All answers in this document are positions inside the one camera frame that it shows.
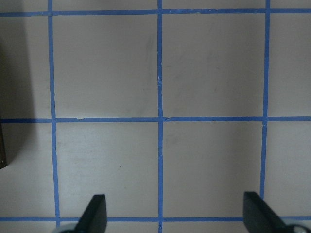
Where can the dark wooden drawer cabinet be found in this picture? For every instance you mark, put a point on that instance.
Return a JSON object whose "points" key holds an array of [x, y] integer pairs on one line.
{"points": [[3, 157]]}

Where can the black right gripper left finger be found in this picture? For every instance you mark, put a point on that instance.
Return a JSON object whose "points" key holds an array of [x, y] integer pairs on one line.
{"points": [[94, 218]]}

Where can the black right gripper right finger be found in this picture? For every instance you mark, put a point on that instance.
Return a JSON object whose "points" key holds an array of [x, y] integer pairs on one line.
{"points": [[258, 217]]}

